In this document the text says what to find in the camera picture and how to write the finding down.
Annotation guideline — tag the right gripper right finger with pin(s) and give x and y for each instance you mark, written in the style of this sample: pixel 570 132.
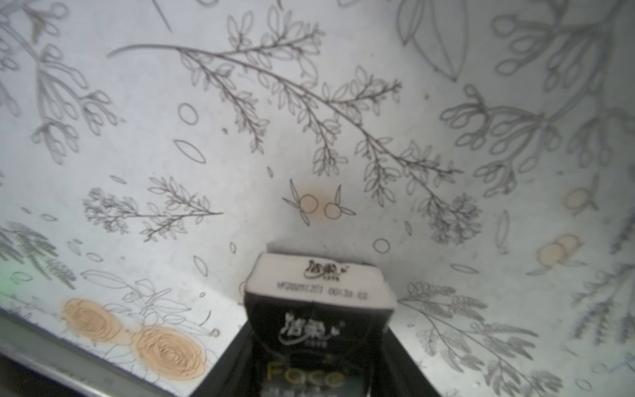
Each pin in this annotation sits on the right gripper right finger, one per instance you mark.
pixel 399 375

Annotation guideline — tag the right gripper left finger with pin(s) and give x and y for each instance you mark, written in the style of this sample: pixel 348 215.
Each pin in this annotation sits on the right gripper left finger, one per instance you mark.
pixel 232 375

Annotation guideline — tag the black pack front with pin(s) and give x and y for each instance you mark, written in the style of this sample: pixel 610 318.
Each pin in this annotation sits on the black pack front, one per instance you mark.
pixel 317 324

